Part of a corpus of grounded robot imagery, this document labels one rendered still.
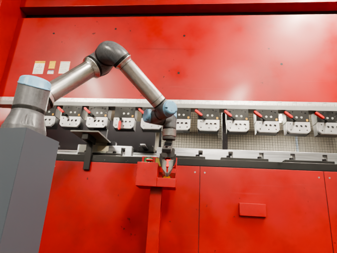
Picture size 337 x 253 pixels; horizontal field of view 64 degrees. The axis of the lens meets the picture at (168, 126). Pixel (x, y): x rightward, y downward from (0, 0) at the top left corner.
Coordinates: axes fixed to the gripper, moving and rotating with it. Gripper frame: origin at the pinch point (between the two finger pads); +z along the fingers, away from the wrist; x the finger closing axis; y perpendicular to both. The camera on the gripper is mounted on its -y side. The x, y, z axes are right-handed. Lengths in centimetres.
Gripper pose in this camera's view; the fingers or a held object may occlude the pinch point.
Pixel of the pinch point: (167, 173)
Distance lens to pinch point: 143.7
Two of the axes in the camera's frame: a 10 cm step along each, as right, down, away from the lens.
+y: 0.4, 2.3, 9.7
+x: -10.0, -0.4, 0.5
